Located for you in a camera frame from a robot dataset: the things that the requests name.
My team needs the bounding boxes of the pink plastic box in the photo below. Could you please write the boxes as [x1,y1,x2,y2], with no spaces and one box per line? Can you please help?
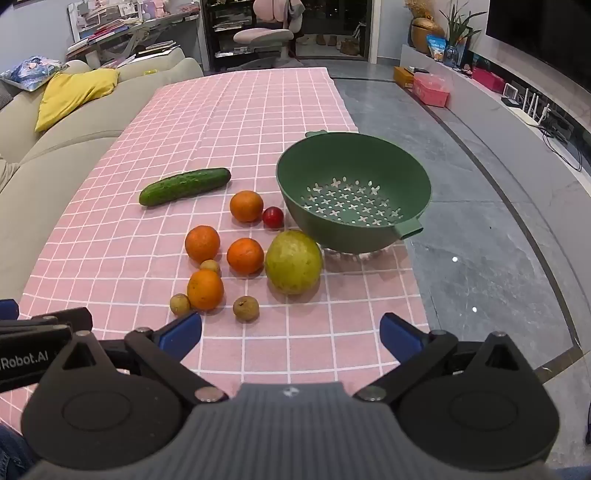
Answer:
[412,73,452,108]

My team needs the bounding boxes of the white media console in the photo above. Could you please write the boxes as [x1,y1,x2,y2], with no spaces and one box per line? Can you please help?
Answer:
[399,43,591,172]

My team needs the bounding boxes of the green plastic colander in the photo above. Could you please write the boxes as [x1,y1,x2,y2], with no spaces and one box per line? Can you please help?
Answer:
[276,130,432,254]

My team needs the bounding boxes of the magenta box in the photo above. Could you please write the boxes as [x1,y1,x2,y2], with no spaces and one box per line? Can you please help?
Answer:
[471,66,507,92]

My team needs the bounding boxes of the black television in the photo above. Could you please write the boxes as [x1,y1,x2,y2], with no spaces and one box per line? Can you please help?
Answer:
[485,0,591,89]

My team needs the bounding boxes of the beige sofa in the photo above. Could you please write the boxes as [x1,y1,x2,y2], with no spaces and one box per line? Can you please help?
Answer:
[0,46,204,305]

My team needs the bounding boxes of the blue snack packet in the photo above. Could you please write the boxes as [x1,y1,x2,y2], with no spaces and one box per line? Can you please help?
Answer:
[425,34,448,59]

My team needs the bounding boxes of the dried flower bunch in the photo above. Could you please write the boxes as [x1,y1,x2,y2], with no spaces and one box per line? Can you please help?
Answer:
[405,0,435,19]

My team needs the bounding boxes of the orange box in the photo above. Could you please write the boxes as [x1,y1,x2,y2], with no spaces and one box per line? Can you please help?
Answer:
[393,65,417,89]

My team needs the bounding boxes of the pink office chair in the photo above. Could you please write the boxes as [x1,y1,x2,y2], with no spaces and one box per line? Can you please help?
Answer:
[233,0,306,64]

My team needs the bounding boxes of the pink checked tablecloth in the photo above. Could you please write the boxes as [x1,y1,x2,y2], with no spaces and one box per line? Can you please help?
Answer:
[0,67,432,409]

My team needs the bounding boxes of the black shelf unit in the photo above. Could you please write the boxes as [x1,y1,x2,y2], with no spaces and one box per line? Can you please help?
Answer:
[203,0,262,73]

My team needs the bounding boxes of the person's jeans leg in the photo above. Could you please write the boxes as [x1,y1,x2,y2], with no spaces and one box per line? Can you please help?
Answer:
[0,424,34,480]

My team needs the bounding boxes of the grey hanging cloth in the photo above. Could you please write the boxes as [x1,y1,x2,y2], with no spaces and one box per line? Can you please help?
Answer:
[281,0,306,34]

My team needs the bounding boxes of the yellow pillow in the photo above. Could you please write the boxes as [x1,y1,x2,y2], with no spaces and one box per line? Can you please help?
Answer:
[34,68,120,133]

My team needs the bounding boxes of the green potted plant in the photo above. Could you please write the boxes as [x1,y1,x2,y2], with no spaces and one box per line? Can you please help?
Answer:
[438,0,482,46]

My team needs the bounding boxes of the gold vase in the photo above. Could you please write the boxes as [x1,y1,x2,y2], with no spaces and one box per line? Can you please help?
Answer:
[410,17,445,54]

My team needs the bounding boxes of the green cucumber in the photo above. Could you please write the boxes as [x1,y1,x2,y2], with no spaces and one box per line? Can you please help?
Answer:
[139,167,232,207]

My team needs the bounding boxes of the white router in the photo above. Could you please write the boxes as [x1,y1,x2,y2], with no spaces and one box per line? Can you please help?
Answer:
[519,89,553,126]

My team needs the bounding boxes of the blue printed pillow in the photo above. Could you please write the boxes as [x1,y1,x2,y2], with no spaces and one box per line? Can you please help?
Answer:
[0,56,69,93]

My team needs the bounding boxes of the black cables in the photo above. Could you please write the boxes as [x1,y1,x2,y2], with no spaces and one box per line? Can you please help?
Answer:
[539,122,586,172]

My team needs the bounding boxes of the orange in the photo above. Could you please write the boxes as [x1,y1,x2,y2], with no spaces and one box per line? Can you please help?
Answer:
[230,191,264,223]
[187,270,225,311]
[226,237,265,276]
[185,225,221,264]

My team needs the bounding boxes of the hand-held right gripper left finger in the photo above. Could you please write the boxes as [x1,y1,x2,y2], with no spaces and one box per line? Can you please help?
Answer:
[46,311,230,404]

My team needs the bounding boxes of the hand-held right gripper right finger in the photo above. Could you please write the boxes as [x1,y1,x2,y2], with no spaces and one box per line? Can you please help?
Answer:
[353,311,532,402]

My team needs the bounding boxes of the cluttered desk with books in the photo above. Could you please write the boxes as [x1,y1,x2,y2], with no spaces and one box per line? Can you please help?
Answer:
[66,0,205,71]

